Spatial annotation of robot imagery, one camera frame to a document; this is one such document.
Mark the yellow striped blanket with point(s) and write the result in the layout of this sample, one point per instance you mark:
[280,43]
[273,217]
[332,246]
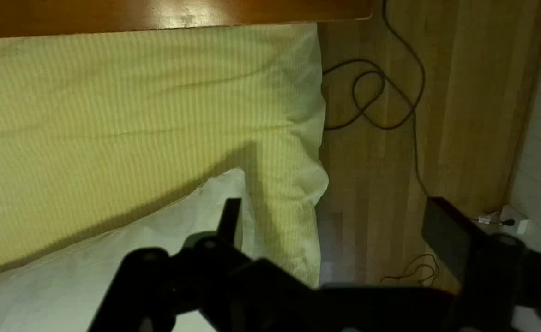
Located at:
[127,123]

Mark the white power adapter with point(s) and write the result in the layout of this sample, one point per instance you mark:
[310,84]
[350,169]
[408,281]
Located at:
[507,220]

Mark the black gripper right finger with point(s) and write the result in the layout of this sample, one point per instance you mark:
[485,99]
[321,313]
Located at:
[454,246]

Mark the wooden bunk bed frame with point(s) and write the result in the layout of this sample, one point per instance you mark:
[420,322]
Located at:
[158,12]

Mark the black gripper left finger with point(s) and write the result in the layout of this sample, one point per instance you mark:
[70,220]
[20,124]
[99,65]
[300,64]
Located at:
[145,283]

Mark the large white pillow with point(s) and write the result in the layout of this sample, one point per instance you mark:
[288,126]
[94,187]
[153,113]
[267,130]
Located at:
[96,270]

